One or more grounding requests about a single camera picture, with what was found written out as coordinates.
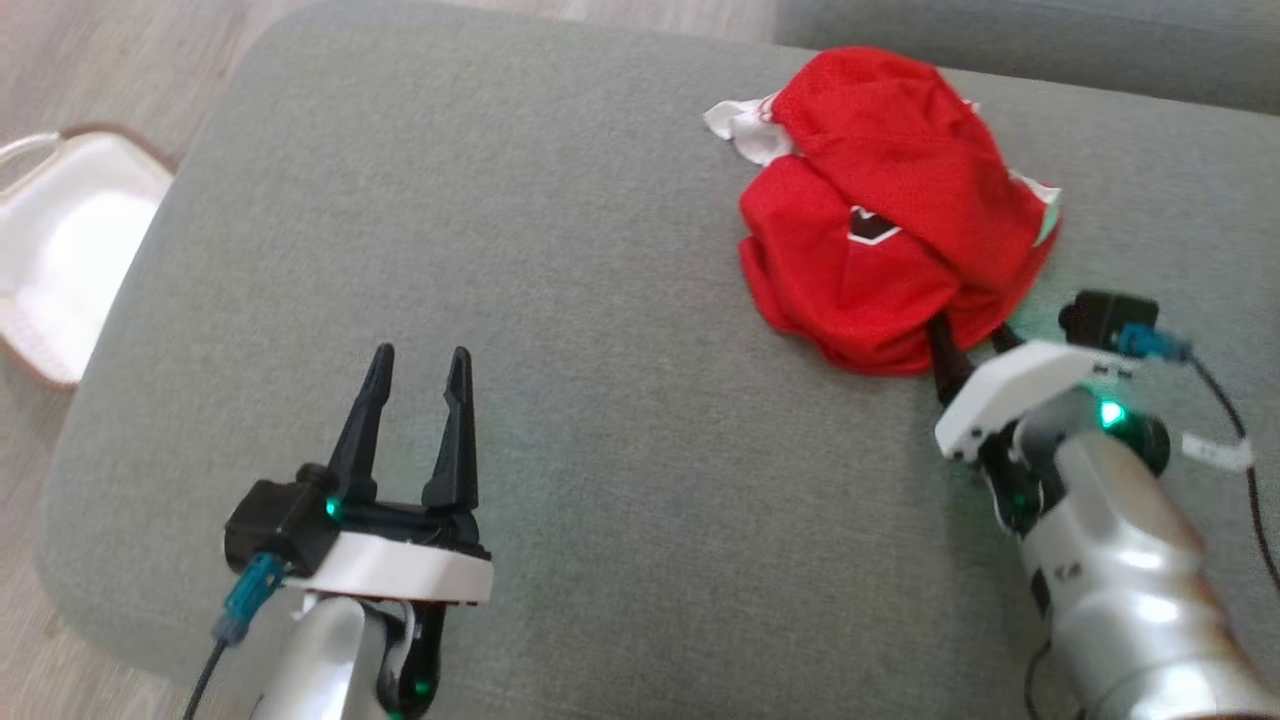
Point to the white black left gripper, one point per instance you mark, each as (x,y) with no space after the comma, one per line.
(400,570)

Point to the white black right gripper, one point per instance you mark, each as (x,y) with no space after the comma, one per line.
(1020,390)

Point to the red jersey with printed letters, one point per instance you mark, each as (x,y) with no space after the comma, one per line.
(880,150)

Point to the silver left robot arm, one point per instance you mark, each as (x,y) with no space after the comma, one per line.
(320,660)

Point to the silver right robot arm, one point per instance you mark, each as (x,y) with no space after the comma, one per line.
(1110,570)

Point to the grey sofa seat cushion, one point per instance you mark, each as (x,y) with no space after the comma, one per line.
(1050,40)

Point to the white laundry basket brown rim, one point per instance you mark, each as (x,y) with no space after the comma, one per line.
(70,250)

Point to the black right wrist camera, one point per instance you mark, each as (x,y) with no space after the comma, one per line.
(1105,315)

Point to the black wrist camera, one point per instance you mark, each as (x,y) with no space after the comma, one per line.
(1105,315)
(275,520)

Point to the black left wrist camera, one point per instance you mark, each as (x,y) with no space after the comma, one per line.
(275,520)

